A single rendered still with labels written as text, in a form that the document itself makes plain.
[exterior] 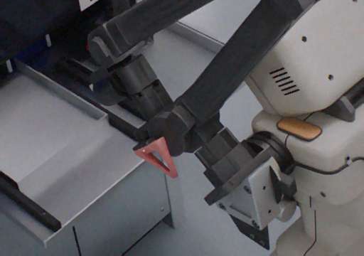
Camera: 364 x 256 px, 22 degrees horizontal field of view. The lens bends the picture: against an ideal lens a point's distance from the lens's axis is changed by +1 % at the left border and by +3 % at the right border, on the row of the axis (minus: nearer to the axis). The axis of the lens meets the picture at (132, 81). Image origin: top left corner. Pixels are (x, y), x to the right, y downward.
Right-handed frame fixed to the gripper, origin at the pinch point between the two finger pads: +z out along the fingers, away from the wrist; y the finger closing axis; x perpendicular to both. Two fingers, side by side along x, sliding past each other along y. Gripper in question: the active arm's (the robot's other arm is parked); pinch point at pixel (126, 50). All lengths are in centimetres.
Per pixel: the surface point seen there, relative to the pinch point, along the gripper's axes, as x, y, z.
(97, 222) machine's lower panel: 5, 18, 65
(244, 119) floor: -77, 13, 94
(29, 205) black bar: 46.7, -4.1, 4.4
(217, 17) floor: -128, 50, 94
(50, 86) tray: 13.6, 14.2, 4.9
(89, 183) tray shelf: 35.3, -11.2, 6.5
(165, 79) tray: -0.1, -9.9, 6.4
